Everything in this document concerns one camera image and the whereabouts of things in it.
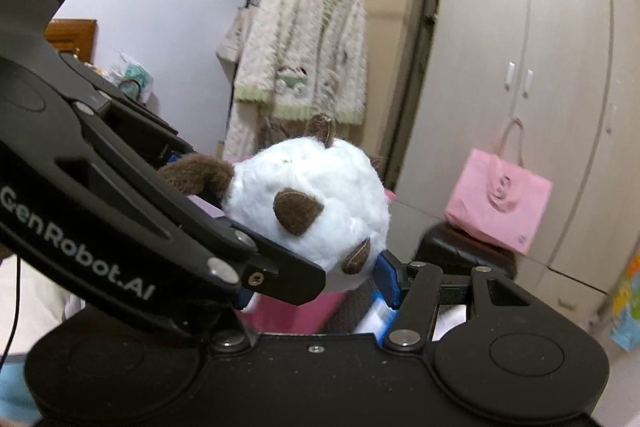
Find pink cardboard box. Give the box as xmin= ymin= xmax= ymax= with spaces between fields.
xmin=190 ymin=187 xmax=398 ymax=336

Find wooden bed headboard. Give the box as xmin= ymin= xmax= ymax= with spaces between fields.
xmin=46 ymin=19 xmax=97 ymax=68

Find pink tote bag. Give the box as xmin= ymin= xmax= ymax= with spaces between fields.
xmin=445 ymin=117 xmax=554 ymax=256

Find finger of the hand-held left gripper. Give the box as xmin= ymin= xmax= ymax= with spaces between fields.
xmin=72 ymin=99 xmax=327 ymax=307
xmin=60 ymin=53 xmax=202 ymax=168

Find black suitcase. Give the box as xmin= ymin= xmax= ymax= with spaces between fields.
xmin=415 ymin=222 xmax=517 ymax=282

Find cream knitted pants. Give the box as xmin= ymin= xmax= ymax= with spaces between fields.
xmin=222 ymin=102 xmax=281 ymax=160

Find black cable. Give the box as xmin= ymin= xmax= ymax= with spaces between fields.
xmin=0 ymin=254 xmax=22 ymax=370

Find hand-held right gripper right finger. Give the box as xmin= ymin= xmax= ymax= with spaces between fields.
xmin=372 ymin=251 xmax=532 ymax=353

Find white brown plush toy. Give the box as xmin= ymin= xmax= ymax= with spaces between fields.
xmin=157 ymin=114 xmax=393 ymax=294

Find blue wet wipes packet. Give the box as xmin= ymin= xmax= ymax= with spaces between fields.
xmin=357 ymin=299 xmax=401 ymax=338

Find cream knitted cardigan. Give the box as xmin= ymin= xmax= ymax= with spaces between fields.
xmin=215 ymin=0 xmax=369 ymax=128

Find colourful printed bag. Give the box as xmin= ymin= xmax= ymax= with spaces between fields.
xmin=610 ymin=247 xmax=640 ymax=353

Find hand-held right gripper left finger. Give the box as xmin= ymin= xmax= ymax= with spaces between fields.
xmin=210 ymin=289 xmax=260 ymax=353

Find beige wardrobe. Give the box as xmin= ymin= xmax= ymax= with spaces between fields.
xmin=395 ymin=0 xmax=640 ymax=319

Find white plastic bag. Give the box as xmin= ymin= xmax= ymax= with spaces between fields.
xmin=107 ymin=52 xmax=153 ymax=102

